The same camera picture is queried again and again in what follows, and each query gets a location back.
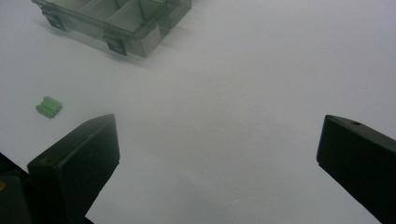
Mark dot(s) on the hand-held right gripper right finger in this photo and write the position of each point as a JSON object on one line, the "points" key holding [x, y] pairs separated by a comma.
{"points": [[358, 155]]}

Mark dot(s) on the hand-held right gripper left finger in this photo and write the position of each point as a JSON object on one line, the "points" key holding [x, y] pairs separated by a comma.
{"points": [[81, 158]]}

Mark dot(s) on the green terminal block connector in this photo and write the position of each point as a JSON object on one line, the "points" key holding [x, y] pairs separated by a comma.
{"points": [[49, 107]]}

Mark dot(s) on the translucent grey compartment organizer box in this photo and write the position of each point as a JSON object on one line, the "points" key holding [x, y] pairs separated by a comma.
{"points": [[124, 18]]}

